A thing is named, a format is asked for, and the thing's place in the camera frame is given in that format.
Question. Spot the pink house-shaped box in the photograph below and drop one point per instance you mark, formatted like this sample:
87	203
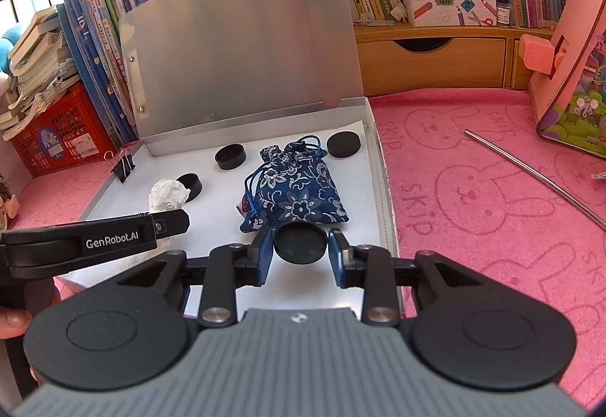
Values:
568	43

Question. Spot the wooden drawer organizer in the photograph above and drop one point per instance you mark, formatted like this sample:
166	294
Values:
435	62

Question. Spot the red plastic crate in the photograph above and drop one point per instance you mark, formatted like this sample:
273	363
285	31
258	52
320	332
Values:
57	137

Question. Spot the row of tall blue workbooks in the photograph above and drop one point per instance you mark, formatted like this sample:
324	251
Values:
99	66

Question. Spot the white tissue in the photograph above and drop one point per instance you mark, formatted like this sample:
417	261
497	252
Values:
165	197

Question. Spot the pink rabbit-print mat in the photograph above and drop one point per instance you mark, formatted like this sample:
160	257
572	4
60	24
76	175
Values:
473	189

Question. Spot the pile of worn books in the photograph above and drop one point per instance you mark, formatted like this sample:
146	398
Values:
38	66

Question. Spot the blue round plush toy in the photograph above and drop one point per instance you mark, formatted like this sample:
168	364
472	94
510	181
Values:
8	48

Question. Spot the small doll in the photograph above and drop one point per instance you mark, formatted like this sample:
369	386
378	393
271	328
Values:
7	208

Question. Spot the metal straw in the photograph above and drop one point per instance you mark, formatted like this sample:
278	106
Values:
535	173

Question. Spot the small glass bottle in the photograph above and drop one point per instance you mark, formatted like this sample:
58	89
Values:
503	5

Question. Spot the small crumpled white paper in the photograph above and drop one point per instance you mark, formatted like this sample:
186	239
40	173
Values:
398	12

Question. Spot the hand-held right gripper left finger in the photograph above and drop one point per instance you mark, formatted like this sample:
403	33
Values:
266	256

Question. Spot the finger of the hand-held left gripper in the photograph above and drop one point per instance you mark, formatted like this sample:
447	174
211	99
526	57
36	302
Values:
173	222

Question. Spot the person's left hand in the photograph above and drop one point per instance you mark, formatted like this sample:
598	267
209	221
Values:
12	323

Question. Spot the black round cap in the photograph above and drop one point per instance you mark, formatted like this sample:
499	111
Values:
300	244
344	144
193	185
230	156

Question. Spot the silver lidded storage box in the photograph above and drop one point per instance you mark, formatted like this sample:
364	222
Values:
236	43

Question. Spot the black binder clip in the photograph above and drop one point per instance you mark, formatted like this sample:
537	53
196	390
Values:
124	167

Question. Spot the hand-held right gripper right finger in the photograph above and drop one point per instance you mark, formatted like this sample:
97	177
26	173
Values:
337	260

